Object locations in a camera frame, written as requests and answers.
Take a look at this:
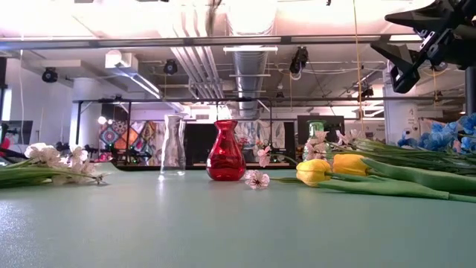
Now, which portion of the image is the colourful patterned quilt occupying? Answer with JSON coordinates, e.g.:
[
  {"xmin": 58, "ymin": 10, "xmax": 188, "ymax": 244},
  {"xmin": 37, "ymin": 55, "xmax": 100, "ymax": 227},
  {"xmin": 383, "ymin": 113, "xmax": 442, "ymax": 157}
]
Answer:
[{"xmin": 98, "ymin": 119, "xmax": 164, "ymax": 167}]

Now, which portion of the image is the loose pink blossom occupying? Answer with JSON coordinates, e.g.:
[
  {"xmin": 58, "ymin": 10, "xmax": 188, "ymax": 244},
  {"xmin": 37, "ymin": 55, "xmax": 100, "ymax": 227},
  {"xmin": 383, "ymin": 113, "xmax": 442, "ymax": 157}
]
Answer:
[{"xmin": 244, "ymin": 169, "xmax": 271, "ymax": 191}]

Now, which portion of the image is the clear glass vase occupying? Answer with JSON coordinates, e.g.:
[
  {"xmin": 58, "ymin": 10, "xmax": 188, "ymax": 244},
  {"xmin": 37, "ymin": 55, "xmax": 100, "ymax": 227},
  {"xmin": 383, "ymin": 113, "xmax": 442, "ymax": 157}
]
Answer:
[{"xmin": 159, "ymin": 114, "xmax": 187, "ymax": 176}]

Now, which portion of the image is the white square pillar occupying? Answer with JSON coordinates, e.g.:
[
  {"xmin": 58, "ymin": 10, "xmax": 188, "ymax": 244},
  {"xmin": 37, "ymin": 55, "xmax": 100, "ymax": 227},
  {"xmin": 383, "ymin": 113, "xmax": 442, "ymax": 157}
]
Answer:
[{"xmin": 382, "ymin": 61, "xmax": 421, "ymax": 146}]

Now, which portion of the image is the red glass vase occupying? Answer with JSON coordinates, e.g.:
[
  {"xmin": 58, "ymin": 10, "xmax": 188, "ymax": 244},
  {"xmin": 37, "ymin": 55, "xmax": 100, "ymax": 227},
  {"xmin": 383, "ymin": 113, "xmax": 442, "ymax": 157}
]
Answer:
[{"xmin": 206, "ymin": 119, "xmax": 247, "ymax": 182}]

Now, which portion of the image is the silver ventilation duct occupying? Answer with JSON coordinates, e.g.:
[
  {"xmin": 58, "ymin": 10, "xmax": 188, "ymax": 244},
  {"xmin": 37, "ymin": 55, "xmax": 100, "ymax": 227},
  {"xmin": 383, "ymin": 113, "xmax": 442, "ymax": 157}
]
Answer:
[{"xmin": 231, "ymin": 48, "xmax": 271, "ymax": 119}]

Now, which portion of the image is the pink blossom bunch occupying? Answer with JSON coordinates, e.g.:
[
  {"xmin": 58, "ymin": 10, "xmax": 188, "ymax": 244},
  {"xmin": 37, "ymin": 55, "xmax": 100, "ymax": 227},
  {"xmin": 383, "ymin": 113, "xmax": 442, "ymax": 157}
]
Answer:
[
  {"xmin": 256, "ymin": 129, "xmax": 476, "ymax": 176},
  {"xmin": 0, "ymin": 142, "xmax": 107, "ymax": 187}
]

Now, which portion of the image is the dark hanging strand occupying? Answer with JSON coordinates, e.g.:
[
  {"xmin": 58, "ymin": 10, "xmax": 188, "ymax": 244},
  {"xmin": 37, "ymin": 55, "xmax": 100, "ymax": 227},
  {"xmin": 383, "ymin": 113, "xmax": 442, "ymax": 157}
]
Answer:
[{"xmin": 205, "ymin": 0, "xmax": 224, "ymax": 36}]

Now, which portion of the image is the black background bench frame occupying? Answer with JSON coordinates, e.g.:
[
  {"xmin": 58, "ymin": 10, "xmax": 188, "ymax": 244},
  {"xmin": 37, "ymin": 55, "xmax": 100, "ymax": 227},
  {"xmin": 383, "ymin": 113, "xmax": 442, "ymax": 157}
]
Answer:
[{"xmin": 72, "ymin": 95, "xmax": 274, "ymax": 170}]

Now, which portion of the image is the dark wall monitor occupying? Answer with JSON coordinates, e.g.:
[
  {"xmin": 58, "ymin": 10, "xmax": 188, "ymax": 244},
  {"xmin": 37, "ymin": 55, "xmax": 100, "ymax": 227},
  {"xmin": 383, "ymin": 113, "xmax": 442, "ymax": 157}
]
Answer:
[{"xmin": 0, "ymin": 120, "xmax": 33, "ymax": 146}]

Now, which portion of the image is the black background monitor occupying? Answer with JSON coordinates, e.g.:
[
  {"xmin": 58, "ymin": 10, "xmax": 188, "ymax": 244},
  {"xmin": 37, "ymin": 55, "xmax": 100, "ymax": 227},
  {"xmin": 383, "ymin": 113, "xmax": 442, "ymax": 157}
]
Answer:
[{"xmin": 296, "ymin": 115, "xmax": 346, "ymax": 146}]

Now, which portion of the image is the green glass vase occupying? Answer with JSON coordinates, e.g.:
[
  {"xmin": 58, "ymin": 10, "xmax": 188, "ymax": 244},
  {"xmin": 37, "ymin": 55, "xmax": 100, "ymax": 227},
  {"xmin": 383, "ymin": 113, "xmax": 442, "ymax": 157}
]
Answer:
[{"xmin": 301, "ymin": 119, "xmax": 329, "ymax": 162}]

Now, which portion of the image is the black monitor pole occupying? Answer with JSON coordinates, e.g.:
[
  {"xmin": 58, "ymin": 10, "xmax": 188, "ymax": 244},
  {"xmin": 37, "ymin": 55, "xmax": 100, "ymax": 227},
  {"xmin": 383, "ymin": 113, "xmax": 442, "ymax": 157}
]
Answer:
[{"xmin": 464, "ymin": 66, "xmax": 476, "ymax": 116}]

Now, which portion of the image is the green table mat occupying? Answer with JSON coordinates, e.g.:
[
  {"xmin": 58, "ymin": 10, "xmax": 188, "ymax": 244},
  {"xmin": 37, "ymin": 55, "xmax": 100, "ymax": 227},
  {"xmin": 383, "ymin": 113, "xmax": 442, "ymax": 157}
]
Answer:
[{"xmin": 0, "ymin": 162, "xmax": 476, "ymax": 268}]

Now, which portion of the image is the blue flower bunch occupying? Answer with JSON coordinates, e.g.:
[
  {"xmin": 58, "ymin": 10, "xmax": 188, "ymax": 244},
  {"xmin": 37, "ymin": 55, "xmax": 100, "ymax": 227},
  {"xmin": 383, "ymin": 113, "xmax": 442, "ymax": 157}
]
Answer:
[
  {"xmin": 418, "ymin": 113, "xmax": 476, "ymax": 154},
  {"xmin": 396, "ymin": 128, "xmax": 423, "ymax": 149}
]

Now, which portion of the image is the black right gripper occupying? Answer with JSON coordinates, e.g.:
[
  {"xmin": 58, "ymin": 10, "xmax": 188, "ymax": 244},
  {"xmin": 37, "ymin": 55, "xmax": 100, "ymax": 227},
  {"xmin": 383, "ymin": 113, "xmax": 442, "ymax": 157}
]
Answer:
[{"xmin": 370, "ymin": 0, "xmax": 476, "ymax": 94}]

